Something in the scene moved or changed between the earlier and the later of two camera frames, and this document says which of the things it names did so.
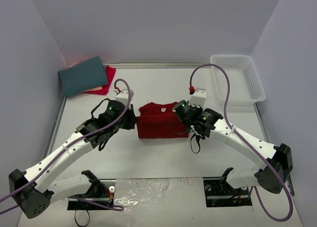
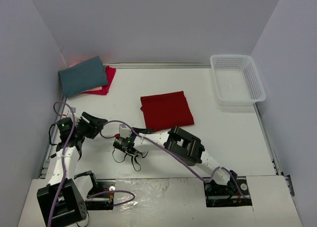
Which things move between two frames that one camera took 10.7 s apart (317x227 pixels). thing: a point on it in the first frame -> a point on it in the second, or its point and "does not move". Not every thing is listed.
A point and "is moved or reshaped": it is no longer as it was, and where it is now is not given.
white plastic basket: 246,85 does not move
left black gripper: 132,116 -> 87,124
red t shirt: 158,120 is moved or reshaped
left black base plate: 102,192 does not move
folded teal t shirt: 82,76 does not move
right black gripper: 187,121 -> 133,148
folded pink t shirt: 98,88 does not move
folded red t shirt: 110,72 does not move
